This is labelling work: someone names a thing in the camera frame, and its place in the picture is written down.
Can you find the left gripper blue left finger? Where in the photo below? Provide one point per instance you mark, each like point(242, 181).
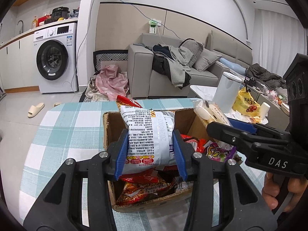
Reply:
point(121, 148)

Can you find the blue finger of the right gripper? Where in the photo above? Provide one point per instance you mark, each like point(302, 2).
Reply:
point(230, 135)
point(241, 125)

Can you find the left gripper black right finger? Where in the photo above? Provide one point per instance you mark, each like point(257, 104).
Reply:
point(178, 145)

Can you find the red crisp snack bag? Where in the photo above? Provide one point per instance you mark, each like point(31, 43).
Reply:
point(148, 185)

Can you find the white noodle snack bag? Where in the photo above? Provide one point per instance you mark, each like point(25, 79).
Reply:
point(150, 143)

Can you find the beige cookie bread packet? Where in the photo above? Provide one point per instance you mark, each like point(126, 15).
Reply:
point(209, 112)

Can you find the yellow plastic bag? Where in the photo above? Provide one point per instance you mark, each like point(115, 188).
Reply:
point(245, 104)

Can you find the red barcode snack packet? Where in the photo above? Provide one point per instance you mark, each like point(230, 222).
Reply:
point(197, 144)

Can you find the purple silver snack bag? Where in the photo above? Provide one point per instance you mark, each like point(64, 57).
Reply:
point(214, 152)

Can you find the SF Express cardboard box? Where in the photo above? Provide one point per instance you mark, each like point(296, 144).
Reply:
point(187, 123)

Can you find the white cylindrical trash bin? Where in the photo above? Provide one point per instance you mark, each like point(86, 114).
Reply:
point(227, 91)

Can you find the white marble side table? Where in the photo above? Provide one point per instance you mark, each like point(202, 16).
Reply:
point(203, 92)

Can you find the teal plaid tablecloth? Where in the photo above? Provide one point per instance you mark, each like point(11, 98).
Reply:
point(75, 130)

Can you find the grey sofa cushion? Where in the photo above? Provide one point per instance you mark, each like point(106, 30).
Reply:
point(206, 59)

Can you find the pink cloth on floor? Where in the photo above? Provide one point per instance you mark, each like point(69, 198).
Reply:
point(111, 82)

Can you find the grey sofa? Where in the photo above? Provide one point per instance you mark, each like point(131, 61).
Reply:
point(146, 83)

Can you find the pile of clothes on sofa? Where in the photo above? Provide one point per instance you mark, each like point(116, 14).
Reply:
point(172, 62)

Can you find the beige slipper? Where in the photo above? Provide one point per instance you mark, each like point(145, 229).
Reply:
point(35, 109)

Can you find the black patterned basket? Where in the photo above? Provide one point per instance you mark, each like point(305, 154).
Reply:
point(107, 57)

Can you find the white front-load washing machine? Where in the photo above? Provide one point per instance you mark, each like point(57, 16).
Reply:
point(55, 58)

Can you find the white power strip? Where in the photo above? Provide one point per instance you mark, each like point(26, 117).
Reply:
point(153, 25)

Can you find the white kitchen cabinets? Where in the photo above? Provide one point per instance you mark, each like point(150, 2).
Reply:
point(18, 65)

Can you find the black rice cooker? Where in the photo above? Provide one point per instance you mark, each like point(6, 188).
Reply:
point(60, 12)

